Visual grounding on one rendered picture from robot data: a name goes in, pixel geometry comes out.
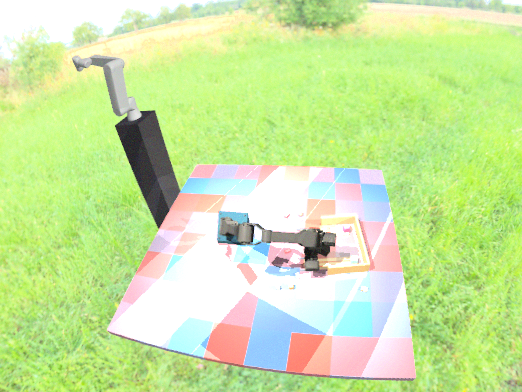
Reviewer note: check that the tan open-top box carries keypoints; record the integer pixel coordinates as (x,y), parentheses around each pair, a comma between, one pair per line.
(350,252)

